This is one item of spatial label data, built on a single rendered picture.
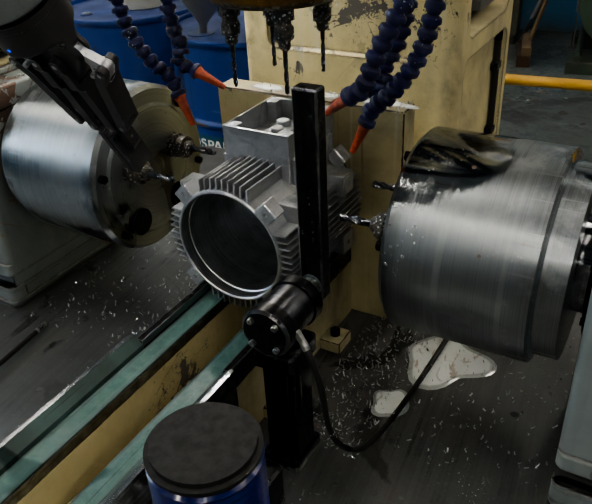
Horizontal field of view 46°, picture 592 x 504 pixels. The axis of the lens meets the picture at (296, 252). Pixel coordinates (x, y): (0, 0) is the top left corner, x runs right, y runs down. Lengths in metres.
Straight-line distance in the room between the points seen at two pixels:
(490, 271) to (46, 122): 0.65
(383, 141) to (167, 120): 0.33
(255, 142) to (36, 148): 0.33
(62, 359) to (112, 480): 0.40
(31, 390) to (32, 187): 0.29
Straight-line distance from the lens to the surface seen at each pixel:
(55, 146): 1.05
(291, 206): 0.86
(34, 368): 1.13
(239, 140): 0.92
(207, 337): 0.97
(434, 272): 0.76
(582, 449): 0.83
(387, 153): 0.98
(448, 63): 1.04
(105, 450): 0.88
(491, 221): 0.74
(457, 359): 1.05
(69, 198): 1.04
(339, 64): 1.11
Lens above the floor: 1.48
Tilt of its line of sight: 32 degrees down
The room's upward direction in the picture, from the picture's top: 3 degrees counter-clockwise
